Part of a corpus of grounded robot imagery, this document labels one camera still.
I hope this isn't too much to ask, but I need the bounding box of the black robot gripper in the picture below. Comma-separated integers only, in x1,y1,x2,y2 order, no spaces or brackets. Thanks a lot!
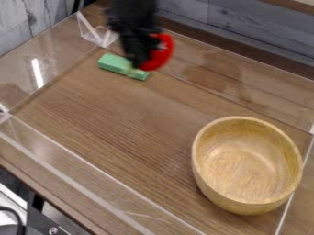
106,0,161,68

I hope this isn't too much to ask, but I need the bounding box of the red plush strawberry toy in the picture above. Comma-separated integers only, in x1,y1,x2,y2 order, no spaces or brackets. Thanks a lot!
137,33,174,72

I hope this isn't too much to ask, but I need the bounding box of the green rectangular block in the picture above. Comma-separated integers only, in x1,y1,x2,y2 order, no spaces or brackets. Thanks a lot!
98,53,150,81

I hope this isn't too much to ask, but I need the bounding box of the wooden bowl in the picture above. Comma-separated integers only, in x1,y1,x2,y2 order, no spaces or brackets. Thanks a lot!
192,116,304,215

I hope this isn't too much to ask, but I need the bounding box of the black metal table clamp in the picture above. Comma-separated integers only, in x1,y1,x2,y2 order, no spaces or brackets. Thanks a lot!
26,195,70,235

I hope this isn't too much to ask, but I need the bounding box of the clear acrylic tray wall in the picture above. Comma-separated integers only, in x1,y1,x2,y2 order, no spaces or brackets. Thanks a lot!
0,110,205,235

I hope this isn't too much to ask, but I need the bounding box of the black cable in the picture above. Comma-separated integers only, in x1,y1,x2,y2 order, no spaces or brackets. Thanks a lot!
0,205,29,235

